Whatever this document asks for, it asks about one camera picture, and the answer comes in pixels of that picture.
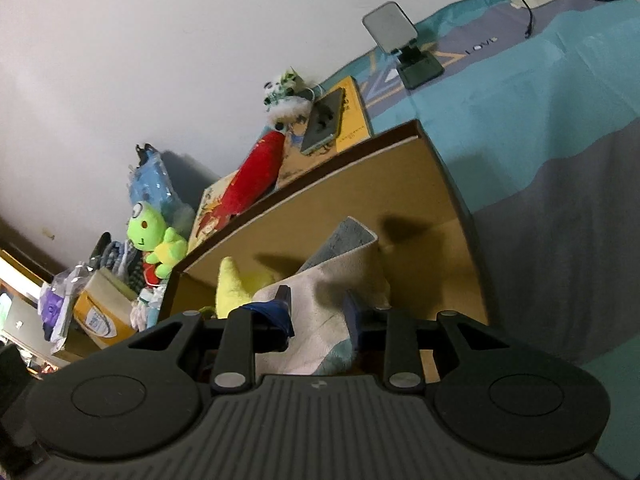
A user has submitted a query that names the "yellow towel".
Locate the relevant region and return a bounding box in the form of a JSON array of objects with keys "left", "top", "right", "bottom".
[{"left": 215, "top": 257, "right": 276, "bottom": 318}]

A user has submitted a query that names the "beige patterned cloth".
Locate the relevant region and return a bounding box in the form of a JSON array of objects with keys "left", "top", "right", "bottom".
[{"left": 255, "top": 217, "right": 390, "bottom": 376}]

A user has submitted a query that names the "illustrated children book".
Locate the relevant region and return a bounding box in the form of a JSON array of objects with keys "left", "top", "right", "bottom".
[{"left": 188, "top": 171, "right": 240, "bottom": 252}]

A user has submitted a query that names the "brown cardboard box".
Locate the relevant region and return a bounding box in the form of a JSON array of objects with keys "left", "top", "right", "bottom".
[{"left": 158, "top": 119, "right": 494, "bottom": 328}]

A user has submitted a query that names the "red chili plush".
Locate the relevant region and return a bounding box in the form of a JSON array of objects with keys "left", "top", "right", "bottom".
[{"left": 220, "top": 130, "right": 285, "bottom": 217}]

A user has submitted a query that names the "green frog plush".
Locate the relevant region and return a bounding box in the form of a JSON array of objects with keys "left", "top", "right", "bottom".
[{"left": 127, "top": 202, "right": 188, "bottom": 280}]

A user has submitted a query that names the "yellow tissue box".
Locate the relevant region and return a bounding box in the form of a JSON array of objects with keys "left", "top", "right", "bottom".
[{"left": 73, "top": 269, "right": 137, "bottom": 349}]

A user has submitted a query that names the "blue packaged bag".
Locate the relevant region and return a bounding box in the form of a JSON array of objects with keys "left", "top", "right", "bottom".
[{"left": 128, "top": 143, "right": 195, "bottom": 237}]

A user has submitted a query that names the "yellow book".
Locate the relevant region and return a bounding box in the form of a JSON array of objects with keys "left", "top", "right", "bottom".
[{"left": 276, "top": 76, "right": 372, "bottom": 188}]

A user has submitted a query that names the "black smartphone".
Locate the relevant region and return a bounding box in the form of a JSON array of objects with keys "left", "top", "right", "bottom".
[{"left": 300, "top": 88, "right": 345, "bottom": 156}]

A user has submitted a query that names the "purple plastic bag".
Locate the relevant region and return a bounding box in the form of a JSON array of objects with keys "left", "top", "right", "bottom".
[{"left": 37, "top": 262, "right": 93, "bottom": 354}]

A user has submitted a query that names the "small panda plush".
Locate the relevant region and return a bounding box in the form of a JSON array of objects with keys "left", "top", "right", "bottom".
[{"left": 264, "top": 68, "right": 314, "bottom": 132}]

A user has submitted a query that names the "blue striped bed blanket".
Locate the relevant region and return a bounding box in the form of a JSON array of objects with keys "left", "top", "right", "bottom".
[{"left": 341, "top": 0, "right": 639, "bottom": 479}]

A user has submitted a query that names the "phone stand with mirror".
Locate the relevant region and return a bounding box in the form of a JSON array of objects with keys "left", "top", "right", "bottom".
[{"left": 361, "top": 1, "right": 445, "bottom": 90}]

